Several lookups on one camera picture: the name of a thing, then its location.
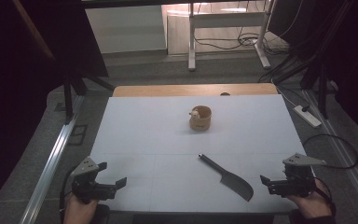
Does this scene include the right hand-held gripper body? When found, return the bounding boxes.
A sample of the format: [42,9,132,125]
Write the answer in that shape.
[268,152,328,199]

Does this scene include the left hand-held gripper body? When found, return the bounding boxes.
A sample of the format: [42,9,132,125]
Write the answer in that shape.
[70,156,118,205]

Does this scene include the black kitchen cleaver knife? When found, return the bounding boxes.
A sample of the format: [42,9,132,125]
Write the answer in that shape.
[198,152,255,203]

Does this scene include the person's left hand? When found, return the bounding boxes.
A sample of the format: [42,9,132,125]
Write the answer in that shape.
[62,192,100,224]

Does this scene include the person's right hand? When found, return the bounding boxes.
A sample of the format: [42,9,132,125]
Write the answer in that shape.
[286,179,334,220]

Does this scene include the dark floor outlet cover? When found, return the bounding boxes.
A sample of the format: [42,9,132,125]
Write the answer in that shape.
[67,123,89,147]

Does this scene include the white table mat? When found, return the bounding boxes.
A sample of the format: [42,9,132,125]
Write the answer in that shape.
[88,94,317,215]

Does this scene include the white power strip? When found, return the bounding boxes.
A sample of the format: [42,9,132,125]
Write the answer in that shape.
[293,105,323,129]

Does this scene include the black tripod stand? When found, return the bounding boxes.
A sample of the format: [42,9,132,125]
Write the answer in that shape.
[62,74,117,123]

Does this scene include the round wooden cup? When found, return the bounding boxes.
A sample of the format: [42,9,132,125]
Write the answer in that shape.
[188,105,213,132]

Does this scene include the black metal stand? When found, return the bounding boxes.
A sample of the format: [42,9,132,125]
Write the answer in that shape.
[272,0,355,120]

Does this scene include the wooden table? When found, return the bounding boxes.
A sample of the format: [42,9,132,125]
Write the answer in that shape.
[112,82,280,98]

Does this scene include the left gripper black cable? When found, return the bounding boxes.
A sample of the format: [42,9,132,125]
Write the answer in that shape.
[58,166,77,224]

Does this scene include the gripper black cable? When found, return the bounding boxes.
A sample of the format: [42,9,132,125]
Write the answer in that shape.
[312,176,337,217]
[58,166,77,224]

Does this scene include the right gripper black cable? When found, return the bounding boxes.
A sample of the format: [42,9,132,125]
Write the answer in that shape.
[312,176,337,217]

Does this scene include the long aluminium floor rail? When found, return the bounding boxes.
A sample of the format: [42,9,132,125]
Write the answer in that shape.
[302,89,358,220]
[20,94,86,224]

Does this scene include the black looped floor cable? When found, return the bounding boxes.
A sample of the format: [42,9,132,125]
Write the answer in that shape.
[302,133,358,171]

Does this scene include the white power strip cable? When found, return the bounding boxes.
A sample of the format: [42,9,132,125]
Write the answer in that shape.
[270,77,298,108]

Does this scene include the tangled black floor cables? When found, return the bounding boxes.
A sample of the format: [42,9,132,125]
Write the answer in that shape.
[195,29,291,58]

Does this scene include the white metal desk frame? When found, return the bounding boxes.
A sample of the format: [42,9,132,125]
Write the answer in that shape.
[187,0,277,72]

